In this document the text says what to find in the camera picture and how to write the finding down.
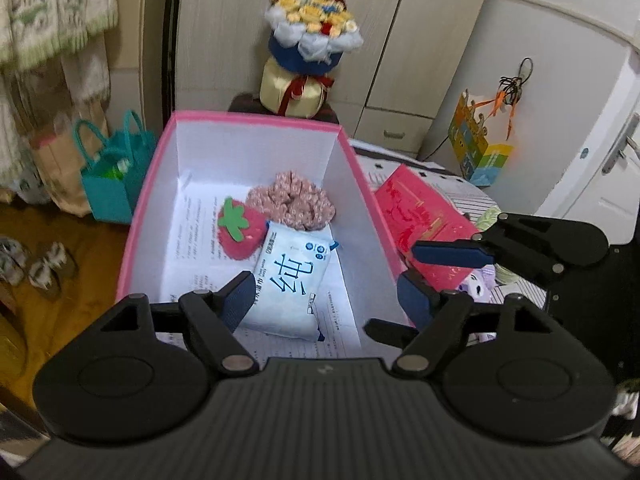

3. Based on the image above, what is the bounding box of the black clothes rack pole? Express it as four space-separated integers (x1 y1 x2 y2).
161 0 185 132

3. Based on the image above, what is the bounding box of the beige wardrobe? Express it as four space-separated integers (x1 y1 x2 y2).
175 0 501 157

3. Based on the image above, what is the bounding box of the colourful gift bag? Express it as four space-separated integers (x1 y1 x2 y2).
447 89 516 189

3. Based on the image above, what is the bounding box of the teal woven bag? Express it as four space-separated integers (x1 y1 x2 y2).
74 110 159 225

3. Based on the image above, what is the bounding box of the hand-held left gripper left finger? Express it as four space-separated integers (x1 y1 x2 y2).
97 270 262 378

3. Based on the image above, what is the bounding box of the white blue tissue pack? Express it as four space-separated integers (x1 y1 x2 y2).
239 220 342 344

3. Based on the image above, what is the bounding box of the pale green roll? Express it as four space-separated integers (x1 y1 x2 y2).
475 205 504 234

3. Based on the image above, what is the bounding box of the flower bouquet with blue wrap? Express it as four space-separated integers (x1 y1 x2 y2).
259 0 364 121

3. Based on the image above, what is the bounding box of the brown paper bag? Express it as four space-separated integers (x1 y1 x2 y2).
27 115 108 217

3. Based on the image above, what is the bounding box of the cream knitted cardigan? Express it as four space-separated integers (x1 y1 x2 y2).
0 0 121 74

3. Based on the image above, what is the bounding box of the red envelope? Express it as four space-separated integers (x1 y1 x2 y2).
375 164 484 292

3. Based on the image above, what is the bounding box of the silver door handle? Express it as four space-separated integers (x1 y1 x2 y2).
601 114 640 179

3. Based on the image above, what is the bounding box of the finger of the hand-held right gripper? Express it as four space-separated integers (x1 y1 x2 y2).
364 317 423 347
411 212 567 287

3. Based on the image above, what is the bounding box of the printed paper sheet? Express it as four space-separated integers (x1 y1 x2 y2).
160 175 367 361

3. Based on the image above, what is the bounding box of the purple plush toy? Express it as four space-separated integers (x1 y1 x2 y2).
457 262 501 304

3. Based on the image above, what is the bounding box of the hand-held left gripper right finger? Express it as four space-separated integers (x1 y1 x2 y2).
392 272 557 377

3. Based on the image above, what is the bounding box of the pink floral scrunchie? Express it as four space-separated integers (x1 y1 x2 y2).
245 170 337 234

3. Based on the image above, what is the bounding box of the white door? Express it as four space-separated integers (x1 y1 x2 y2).
534 45 640 250

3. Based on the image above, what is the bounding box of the pink cardboard box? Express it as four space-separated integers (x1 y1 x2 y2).
115 110 417 358

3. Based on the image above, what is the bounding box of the red strawberry plush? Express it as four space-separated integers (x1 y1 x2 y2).
216 197 269 262

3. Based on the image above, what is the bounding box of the patterned slipper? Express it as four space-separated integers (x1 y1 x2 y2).
27 241 79 302
0 239 27 287

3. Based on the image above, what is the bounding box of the dark stool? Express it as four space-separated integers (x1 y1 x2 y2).
227 92 341 127

